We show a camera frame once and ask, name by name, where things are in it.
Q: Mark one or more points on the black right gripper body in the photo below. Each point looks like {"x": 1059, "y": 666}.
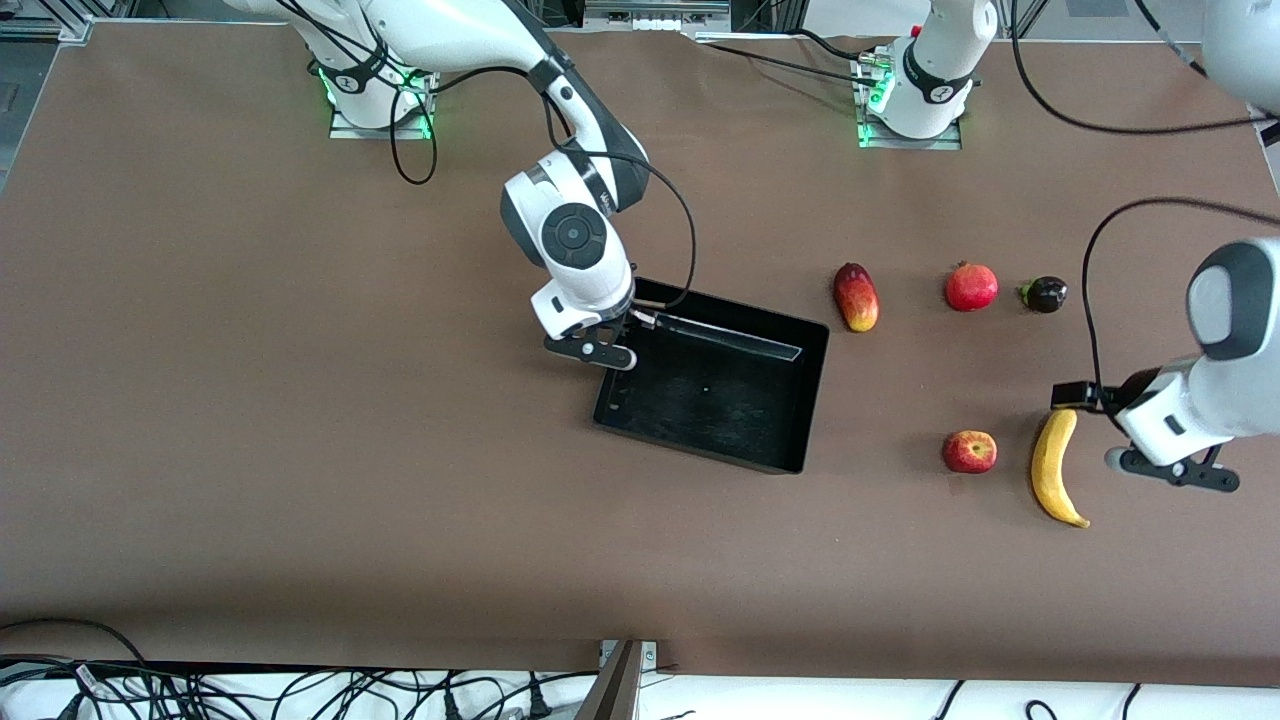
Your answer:
{"x": 622, "y": 322}

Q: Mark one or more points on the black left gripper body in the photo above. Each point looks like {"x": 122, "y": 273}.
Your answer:
{"x": 1103, "y": 398}

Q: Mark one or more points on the yellow banana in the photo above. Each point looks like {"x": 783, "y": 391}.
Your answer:
{"x": 1050, "y": 470}

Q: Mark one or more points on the black rectangular tray box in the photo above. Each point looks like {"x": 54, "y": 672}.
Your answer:
{"x": 720, "y": 400}

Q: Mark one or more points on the red yellow apple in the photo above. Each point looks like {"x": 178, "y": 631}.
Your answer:
{"x": 970, "y": 452}

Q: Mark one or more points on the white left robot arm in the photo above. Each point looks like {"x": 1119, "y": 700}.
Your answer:
{"x": 1220, "y": 400}

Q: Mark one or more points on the dark purple mangosteen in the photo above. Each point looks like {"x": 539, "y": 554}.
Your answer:
{"x": 1046, "y": 295}

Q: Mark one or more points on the red pomegranate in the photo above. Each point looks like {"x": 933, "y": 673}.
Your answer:
{"x": 972, "y": 287}

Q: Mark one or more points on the red yellow mango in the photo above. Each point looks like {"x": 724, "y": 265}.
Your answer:
{"x": 858, "y": 295}

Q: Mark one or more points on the white flat strip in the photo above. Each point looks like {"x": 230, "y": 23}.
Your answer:
{"x": 745, "y": 37}

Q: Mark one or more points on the black power plug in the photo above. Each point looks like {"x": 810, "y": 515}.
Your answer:
{"x": 447, "y": 706}
{"x": 537, "y": 702}

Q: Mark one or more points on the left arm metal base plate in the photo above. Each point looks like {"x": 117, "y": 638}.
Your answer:
{"x": 945, "y": 143}

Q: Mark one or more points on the silver metal frame unit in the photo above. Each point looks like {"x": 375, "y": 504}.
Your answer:
{"x": 655, "y": 12}

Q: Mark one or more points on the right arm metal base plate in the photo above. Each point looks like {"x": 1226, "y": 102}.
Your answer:
{"x": 380, "y": 133}

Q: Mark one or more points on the small metal corner bracket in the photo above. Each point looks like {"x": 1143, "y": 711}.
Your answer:
{"x": 650, "y": 655}

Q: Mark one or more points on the aluminium profile post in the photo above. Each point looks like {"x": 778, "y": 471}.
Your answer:
{"x": 615, "y": 690}

